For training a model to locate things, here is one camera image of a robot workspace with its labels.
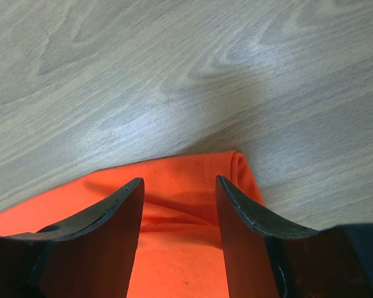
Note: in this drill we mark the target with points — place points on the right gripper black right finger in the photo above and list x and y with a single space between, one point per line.
267 255

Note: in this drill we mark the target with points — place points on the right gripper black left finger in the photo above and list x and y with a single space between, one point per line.
89 254

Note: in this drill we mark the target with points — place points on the orange polo shirt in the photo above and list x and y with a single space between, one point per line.
179 252

